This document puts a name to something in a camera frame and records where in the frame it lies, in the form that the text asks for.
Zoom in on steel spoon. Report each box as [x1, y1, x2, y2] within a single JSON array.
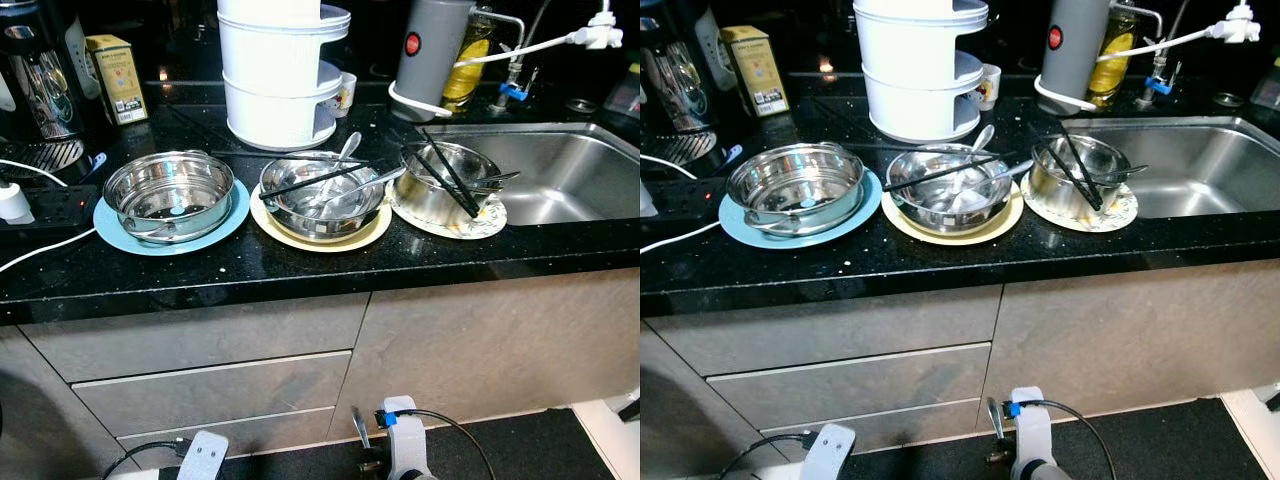
[[955, 158, 1036, 206], [320, 165, 408, 216], [318, 131, 364, 201], [955, 124, 997, 191]]

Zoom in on white faucet diverter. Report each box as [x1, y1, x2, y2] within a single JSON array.
[[1208, 3, 1263, 45], [572, 8, 626, 51]]

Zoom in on stainless steel sink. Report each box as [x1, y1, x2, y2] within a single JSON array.
[[1060, 115, 1280, 221], [418, 121, 641, 227]]

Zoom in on yellow plate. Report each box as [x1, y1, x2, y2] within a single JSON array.
[[249, 185, 394, 252], [880, 178, 1025, 246]]

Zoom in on floral patterned plate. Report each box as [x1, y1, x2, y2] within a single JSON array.
[[1020, 178, 1140, 234], [388, 185, 508, 241]]

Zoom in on yellow oil bottle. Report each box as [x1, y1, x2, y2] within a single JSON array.
[[440, 8, 495, 114], [1087, 5, 1139, 109]]

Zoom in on white water hose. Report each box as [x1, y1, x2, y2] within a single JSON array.
[[1032, 25, 1226, 113], [388, 30, 591, 121]]

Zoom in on chrome faucet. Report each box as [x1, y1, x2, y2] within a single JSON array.
[[1135, 0, 1196, 109], [490, 0, 561, 113]]

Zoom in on blue plate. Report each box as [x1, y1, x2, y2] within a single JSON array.
[[92, 178, 252, 257], [717, 170, 885, 250]]

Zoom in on round steel bowl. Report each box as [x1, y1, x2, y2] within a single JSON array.
[[258, 152, 388, 241], [886, 144, 1014, 233]]

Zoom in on black coffee maker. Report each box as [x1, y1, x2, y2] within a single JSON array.
[[640, 10, 723, 169], [0, 0, 89, 179]]

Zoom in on black chopstick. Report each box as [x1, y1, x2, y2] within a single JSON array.
[[403, 128, 479, 219], [258, 162, 379, 200], [1060, 118, 1106, 209], [1040, 138, 1104, 213], [418, 124, 483, 213], [883, 153, 1006, 193]]

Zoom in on black floor mat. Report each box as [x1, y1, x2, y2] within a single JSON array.
[[230, 405, 616, 480], [860, 398, 1266, 480]]

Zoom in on white printed cup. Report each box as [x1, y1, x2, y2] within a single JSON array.
[[330, 70, 358, 119], [975, 63, 1002, 111]]

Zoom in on white power cable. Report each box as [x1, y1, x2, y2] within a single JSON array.
[[0, 225, 99, 276], [640, 220, 723, 256], [0, 158, 71, 186], [640, 152, 701, 181]]

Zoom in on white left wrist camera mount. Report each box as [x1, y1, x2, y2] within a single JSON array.
[[178, 430, 230, 480], [798, 423, 857, 480]]

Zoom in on black power strip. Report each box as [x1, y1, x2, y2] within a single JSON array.
[[0, 182, 101, 233], [640, 175, 736, 226]]

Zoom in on grey drawer front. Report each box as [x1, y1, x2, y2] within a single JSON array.
[[755, 398, 986, 451], [645, 285, 1004, 378], [115, 405, 339, 459], [18, 292, 371, 384], [705, 342, 993, 433], [70, 350, 356, 438]]

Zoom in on yellow tea box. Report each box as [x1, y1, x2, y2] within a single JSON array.
[[84, 35, 149, 127], [720, 25, 791, 119]]

